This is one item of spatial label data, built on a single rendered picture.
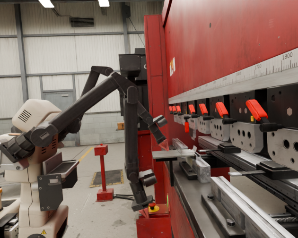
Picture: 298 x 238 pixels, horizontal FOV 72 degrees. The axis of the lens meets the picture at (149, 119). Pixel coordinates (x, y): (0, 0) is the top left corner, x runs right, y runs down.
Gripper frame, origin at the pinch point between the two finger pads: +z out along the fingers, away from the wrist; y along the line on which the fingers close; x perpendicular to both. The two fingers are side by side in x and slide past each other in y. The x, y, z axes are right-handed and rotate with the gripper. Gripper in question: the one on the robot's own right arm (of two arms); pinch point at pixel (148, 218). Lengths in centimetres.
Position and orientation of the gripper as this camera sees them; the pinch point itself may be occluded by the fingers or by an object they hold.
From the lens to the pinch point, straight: 108.7
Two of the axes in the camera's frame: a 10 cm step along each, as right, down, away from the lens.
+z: 3.3, 9.4, 0.3
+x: 0.5, -0.5, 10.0
